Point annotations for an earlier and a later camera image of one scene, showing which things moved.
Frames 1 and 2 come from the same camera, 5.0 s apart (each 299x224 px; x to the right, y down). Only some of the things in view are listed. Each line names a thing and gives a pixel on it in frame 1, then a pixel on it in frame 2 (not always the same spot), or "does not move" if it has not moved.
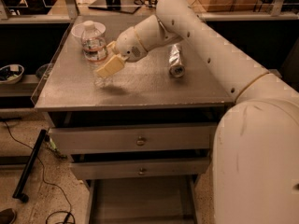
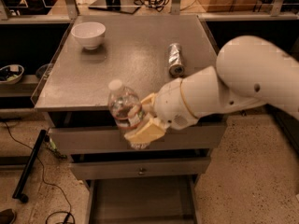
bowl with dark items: [10, 74] does not move
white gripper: [129, 46] to [169, 105]
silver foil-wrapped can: [177, 67] does not move
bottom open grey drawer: [142, 201] does not move
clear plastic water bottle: [93, 43] to [126, 109]
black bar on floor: [27, 174] does not move
